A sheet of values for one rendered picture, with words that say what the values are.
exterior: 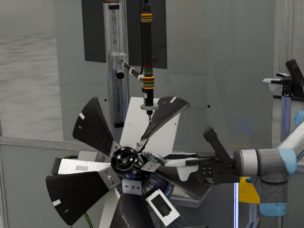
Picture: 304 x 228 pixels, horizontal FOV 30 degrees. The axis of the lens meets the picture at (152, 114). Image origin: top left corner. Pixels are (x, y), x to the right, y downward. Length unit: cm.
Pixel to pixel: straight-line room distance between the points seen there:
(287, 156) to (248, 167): 11
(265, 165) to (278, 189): 8
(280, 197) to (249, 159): 14
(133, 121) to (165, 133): 18
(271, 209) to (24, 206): 223
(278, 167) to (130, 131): 120
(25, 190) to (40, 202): 12
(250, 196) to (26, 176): 155
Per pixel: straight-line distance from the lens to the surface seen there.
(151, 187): 239
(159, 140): 258
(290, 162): 159
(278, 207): 163
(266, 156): 158
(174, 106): 236
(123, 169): 227
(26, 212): 362
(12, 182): 359
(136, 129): 265
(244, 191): 246
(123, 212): 224
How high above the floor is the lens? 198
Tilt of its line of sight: 15 degrees down
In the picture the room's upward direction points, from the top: 2 degrees counter-clockwise
